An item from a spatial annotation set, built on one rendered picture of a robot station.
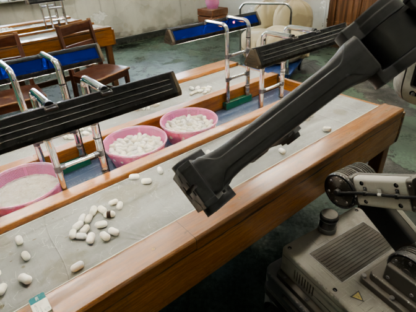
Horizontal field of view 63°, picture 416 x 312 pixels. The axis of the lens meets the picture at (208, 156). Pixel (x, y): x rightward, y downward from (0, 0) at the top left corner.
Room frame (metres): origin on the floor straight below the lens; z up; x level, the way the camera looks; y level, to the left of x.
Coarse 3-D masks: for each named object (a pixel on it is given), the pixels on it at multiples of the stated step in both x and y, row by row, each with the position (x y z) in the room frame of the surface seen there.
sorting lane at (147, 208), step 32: (320, 128) 1.31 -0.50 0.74; (256, 160) 1.07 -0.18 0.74; (128, 192) 0.92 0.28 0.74; (160, 192) 0.91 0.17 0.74; (32, 224) 0.78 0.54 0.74; (64, 224) 0.77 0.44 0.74; (128, 224) 0.76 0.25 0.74; (160, 224) 0.75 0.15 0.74; (0, 256) 0.66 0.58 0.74; (32, 256) 0.65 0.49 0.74; (64, 256) 0.65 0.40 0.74; (96, 256) 0.64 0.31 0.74; (32, 288) 0.55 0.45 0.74
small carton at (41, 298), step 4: (44, 292) 0.50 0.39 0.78; (36, 296) 0.49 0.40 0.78; (40, 296) 0.49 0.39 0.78; (44, 296) 0.49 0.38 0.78; (28, 300) 0.48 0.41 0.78; (32, 300) 0.48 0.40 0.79; (36, 300) 0.48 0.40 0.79; (40, 300) 0.48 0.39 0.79; (44, 300) 0.48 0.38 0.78; (32, 304) 0.47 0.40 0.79; (36, 304) 0.47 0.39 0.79; (40, 304) 0.47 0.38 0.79; (44, 304) 0.47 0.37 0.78; (48, 304) 0.47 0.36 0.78; (32, 308) 0.46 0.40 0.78; (36, 308) 0.46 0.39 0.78; (40, 308) 0.46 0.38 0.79; (44, 308) 0.46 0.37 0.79; (48, 308) 0.46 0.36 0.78
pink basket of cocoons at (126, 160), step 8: (128, 128) 1.35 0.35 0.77; (136, 128) 1.36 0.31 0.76; (152, 128) 1.35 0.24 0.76; (112, 136) 1.30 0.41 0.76; (120, 136) 1.32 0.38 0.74; (160, 136) 1.31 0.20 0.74; (104, 144) 1.22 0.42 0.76; (152, 152) 1.13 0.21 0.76; (112, 160) 1.16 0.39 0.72; (120, 160) 1.12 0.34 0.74; (128, 160) 1.11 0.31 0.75
